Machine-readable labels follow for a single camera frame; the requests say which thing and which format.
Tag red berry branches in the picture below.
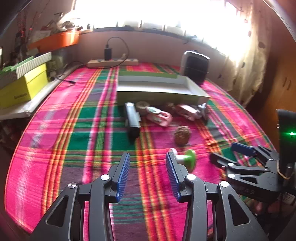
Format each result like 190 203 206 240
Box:
15 13 36 48

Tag cream dotted curtain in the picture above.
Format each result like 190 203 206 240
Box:
217 0 271 105

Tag white ledge board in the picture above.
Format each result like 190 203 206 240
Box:
0 80 62 121

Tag orange box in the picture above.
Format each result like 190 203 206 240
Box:
28 31 80 53

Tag beige power strip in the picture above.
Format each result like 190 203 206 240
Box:
87 58 139 68

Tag black rectangular device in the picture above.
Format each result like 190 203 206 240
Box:
124 102 142 144

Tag pink green plaid blanket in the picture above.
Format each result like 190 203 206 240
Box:
5 61 277 241

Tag green label jar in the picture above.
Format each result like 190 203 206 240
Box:
48 54 61 76

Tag black charger cable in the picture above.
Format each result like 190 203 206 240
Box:
54 37 129 84

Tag grey space heater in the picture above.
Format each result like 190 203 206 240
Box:
181 50 210 86

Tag yellow-green box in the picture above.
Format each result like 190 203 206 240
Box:
0 64 49 109

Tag white green spool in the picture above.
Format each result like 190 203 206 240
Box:
168 148 197 173

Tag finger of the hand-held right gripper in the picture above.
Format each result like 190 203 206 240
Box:
209 153 279 186
232 142 280 167

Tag white tape roll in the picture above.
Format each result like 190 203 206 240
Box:
136 101 149 115

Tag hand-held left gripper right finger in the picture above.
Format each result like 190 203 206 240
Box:
165 152 270 241

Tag pink gadget with mint circle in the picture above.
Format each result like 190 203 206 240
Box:
146 106 173 127

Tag window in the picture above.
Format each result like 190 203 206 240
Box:
74 0 252 49

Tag pink white clip gadget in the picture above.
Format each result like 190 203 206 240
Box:
176 104 201 121

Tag wooden cabinet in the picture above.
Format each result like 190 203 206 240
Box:
240 30 296 149

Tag green white striped box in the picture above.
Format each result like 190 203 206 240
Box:
0 51 52 88

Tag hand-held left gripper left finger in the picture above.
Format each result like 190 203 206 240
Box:
33 152 131 241

